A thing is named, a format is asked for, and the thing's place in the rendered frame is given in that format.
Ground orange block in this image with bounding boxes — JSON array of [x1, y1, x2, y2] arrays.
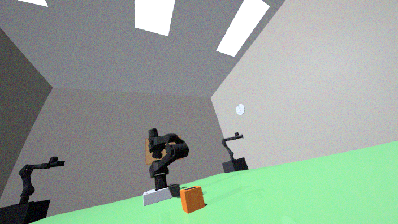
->
[[180, 186, 205, 214]]

